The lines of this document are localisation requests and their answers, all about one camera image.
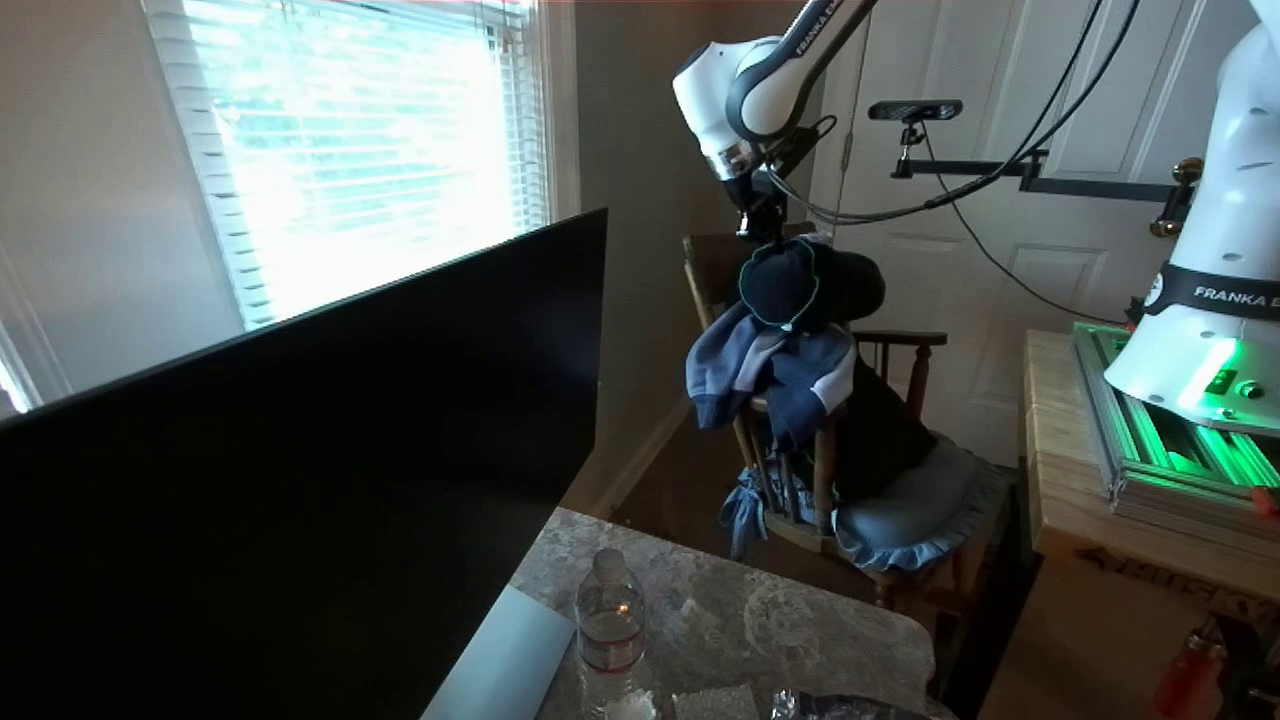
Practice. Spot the window with white blinds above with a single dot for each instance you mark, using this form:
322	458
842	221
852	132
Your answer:
362	146

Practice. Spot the light wooden robot table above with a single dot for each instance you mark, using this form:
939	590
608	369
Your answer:
1060	454

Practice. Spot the light blue flat sheet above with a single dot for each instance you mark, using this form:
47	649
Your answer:
513	662

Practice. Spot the dark blue hooded garment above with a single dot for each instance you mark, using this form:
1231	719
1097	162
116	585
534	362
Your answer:
813	285

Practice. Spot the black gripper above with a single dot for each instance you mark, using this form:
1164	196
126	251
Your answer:
761	201

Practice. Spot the blue seat cushion with ties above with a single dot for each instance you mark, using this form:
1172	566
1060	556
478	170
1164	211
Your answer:
922	514

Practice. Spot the brass door knob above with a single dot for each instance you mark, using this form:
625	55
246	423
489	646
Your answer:
1184	184

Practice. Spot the blue and white jacket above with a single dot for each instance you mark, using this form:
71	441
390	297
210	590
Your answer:
725	365

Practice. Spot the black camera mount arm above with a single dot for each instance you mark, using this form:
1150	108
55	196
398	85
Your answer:
1107	184

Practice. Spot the black flat screen TV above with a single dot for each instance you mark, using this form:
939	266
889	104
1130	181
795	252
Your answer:
266	507

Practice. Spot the black garment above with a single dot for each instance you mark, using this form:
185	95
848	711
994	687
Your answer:
875	424

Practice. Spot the black camera on mount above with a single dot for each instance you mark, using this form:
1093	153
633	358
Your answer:
919	108

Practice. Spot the green lit metal base plate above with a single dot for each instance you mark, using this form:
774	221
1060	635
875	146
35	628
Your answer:
1160	454

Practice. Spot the brown wooden chair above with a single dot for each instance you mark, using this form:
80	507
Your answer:
705	272

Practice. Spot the red tool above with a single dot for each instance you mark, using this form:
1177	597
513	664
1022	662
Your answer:
1184	683

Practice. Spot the clear plastic water bottle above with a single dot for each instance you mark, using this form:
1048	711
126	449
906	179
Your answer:
608	643

